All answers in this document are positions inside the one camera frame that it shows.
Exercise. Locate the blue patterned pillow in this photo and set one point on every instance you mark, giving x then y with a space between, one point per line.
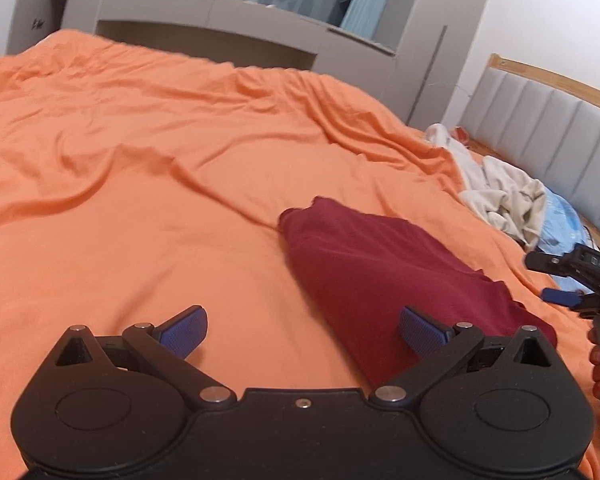
562 225

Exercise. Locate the orange bed sheet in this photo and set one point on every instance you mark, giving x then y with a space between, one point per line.
155 160

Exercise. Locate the maroon long-sleeve sweater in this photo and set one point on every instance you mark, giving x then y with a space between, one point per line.
380 265

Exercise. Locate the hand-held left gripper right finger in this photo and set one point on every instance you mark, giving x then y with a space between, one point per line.
421 334

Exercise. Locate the grey cabinet unit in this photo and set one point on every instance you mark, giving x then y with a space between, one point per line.
430 20

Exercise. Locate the crumpled white cloth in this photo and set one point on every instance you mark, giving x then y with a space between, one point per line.
505 195

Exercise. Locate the grey padded wooden headboard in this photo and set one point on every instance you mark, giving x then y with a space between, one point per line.
545 125

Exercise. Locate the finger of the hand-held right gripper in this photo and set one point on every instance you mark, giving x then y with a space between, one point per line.
560 297
547 262

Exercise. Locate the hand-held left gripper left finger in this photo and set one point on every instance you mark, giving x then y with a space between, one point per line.
185 332

